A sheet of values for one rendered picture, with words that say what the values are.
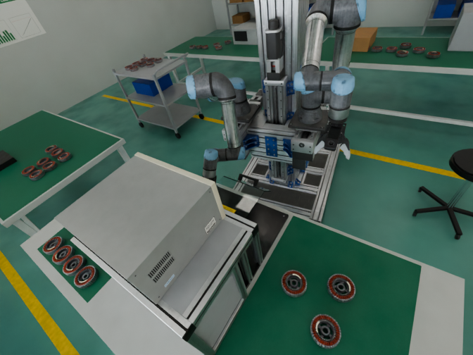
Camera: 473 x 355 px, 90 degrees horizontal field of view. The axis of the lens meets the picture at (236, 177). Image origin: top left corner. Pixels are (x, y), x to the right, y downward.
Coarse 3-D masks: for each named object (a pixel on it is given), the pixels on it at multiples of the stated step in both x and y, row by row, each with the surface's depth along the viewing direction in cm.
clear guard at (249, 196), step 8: (224, 176) 121; (216, 184) 118; (224, 184) 117; (232, 184) 116; (240, 184) 115; (248, 184) 117; (224, 192) 113; (232, 192) 112; (240, 192) 111; (248, 192) 110; (256, 192) 110; (224, 200) 109; (232, 200) 109; (240, 200) 108; (248, 200) 107; (256, 200) 106; (240, 208) 104; (248, 208) 104
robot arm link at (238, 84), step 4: (232, 80) 155; (236, 80) 155; (240, 80) 155; (232, 84) 152; (236, 84) 152; (240, 84) 153; (244, 84) 156; (236, 88) 153; (240, 88) 154; (244, 88) 156; (236, 92) 155; (240, 92) 156; (244, 92) 158; (236, 96) 158; (240, 96) 158; (244, 96) 160; (236, 100) 159; (240, 100) 159
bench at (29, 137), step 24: (24, 120) 299; (48, 120) 286; (72, 120) 276; (0, 144) 261; (24, 144) 251; (48, 144) 243; (72, 144) 235; (96, 144) 227; (120, 144) 227; (24, 168) 217; (72, 168) 204; (0, 192) 196; (24, 192) 191; (48, 192) 188; (0, 216) 175; (24, 216) 253
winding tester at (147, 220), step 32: (96, 192) 89; (128, 192) 86; (160, 192) 83; (192, 192) 81; (64, 224) 80; (96, 224) 77; (128, 224) 75; (160, 224) 73; (192, 224) 79; (128, 256) 67; (160, 256) 71; (192, 256) 85; (160, 288) 75
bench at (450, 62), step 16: (384, 48) 280; (400, 48) 273; (432, 48) 260; (320, 64) 285; (352, 64) 267; (368, 64) 258; (384, 64) 251; (400, 64) 245; (416, 64) 239; (432, 64) 234; (448, 64) 229; (464, 64) 224; (384, 112) 285; (400, 112) 278
